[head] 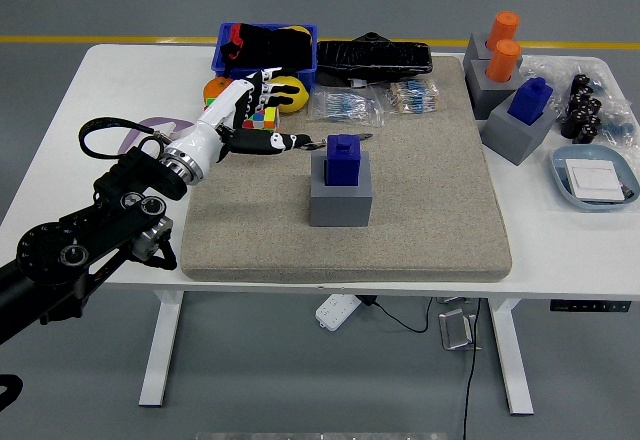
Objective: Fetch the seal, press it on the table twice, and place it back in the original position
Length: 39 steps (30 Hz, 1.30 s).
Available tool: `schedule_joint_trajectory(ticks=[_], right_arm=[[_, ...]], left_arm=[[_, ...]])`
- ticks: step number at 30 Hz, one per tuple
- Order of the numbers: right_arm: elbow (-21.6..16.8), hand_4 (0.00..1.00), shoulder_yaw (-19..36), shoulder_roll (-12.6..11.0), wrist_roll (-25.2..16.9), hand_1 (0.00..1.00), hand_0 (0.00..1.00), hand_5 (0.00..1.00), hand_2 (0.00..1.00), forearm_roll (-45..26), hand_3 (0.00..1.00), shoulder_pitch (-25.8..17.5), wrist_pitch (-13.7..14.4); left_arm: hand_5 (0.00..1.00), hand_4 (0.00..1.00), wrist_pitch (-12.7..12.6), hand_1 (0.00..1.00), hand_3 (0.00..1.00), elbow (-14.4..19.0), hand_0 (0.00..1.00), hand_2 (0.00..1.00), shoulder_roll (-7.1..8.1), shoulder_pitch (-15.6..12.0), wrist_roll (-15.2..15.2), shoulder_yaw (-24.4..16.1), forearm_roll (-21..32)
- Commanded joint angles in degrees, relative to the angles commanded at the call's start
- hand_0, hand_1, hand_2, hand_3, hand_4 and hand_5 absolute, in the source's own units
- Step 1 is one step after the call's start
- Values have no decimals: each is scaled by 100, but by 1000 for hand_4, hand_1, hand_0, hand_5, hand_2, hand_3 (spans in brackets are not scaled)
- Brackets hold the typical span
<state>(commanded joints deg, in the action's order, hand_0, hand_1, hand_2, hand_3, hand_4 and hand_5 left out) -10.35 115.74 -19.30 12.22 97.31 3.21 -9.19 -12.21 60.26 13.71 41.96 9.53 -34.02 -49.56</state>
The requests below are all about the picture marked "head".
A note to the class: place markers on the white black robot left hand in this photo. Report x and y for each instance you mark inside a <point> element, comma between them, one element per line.
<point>210,132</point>

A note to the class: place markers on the blue square seal with knob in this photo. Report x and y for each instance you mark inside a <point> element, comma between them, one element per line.
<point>530,102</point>
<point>342,162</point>

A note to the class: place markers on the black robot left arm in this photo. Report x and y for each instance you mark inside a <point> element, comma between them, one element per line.
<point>50,255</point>

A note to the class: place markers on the grey cube seal holder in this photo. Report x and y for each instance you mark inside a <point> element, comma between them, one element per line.
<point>487,97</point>
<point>340,207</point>
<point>510,140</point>
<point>475,52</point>

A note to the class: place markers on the orange cylinder seal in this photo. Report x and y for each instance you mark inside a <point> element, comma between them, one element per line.
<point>504,27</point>
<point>502,62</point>

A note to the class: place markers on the orange fruit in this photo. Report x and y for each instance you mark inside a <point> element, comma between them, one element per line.
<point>215,89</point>

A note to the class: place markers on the purple oval tray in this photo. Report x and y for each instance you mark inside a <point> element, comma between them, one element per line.
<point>131,135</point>

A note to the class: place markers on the blue plastic bin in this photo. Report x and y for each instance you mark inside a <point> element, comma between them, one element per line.
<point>219,52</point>

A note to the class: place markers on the yellow lemon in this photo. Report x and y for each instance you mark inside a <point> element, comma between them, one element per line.
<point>296,103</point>

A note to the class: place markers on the black cloth with red trim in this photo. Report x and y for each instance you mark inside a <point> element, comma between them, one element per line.
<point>280,50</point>

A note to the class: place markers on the yellow item in bin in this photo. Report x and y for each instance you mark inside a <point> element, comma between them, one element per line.
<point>299,29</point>

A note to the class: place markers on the clear bag of blue resistors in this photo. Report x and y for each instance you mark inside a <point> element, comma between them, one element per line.
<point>345,107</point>

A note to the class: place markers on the small white connector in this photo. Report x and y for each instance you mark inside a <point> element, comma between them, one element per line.
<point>359,83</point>

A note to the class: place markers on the black metal hand tool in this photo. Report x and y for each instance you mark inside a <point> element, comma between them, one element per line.
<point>367,136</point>

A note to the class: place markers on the black plastic-wrapped bundle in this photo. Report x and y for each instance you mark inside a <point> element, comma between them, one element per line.
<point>375,57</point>

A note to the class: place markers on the clear bag of tan resistors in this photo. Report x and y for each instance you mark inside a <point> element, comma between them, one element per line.
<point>412,97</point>

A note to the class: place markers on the white power strip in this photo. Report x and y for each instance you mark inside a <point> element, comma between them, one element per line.
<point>335,312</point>

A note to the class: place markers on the white table leg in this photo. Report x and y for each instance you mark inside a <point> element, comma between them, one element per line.
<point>512,360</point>
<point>157,350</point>

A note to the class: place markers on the grey-brown table mat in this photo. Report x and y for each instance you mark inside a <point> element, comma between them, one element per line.
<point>425,210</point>

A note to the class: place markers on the crumpled clear plastic bag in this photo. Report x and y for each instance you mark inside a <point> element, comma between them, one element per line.
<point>550,67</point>

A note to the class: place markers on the light blue oval tray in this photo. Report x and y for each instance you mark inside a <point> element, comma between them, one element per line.
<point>560,170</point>

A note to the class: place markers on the black cylindrical capacitor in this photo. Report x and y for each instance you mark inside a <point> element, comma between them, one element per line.
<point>575,110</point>
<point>593,106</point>
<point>581,82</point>
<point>590,122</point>
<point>571,124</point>
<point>580,97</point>
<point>586,135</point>

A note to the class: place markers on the small bag of blue components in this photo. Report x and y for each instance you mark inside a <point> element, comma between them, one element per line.
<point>620,129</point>

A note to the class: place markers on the black table control panel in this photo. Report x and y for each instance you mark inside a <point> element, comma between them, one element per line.
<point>590,305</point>

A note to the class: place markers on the small black connector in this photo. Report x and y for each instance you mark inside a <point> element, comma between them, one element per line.
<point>626,191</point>

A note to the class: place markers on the silver metal bracket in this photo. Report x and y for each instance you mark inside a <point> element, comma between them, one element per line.
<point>455,332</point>

